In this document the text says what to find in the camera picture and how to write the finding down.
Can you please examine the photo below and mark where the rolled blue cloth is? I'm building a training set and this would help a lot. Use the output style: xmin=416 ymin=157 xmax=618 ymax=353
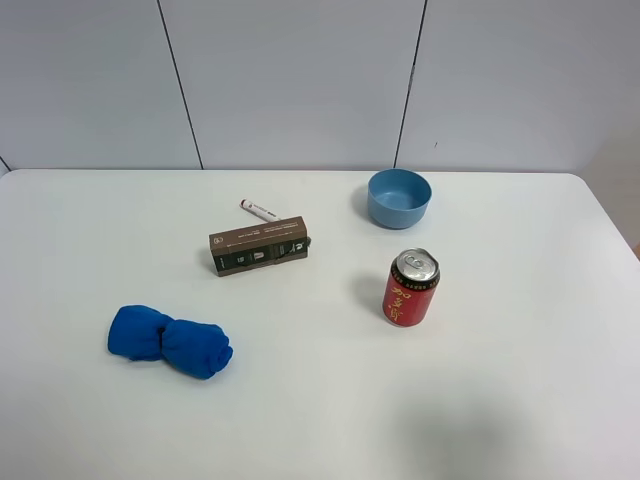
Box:
xmin=107 ymin=305 xmax=233 ymax=380

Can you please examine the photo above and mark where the brown and green box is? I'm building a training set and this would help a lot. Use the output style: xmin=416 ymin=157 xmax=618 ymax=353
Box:
xmin=209 ymin=216 xmax=310 ymax=277

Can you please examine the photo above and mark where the blue plastic bowl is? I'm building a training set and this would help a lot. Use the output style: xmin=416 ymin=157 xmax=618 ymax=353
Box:
xmin=367 ymin=168 xmax=433 ymax=230

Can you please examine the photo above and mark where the red drink can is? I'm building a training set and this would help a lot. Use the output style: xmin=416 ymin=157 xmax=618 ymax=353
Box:
xmin=382 ymin=248 xmax=441 ymax=327

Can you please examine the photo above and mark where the white marker red cap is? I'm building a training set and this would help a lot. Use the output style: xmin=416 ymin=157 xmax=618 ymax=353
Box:
xmin=240 ymin=199 xmax=281 ymax=222

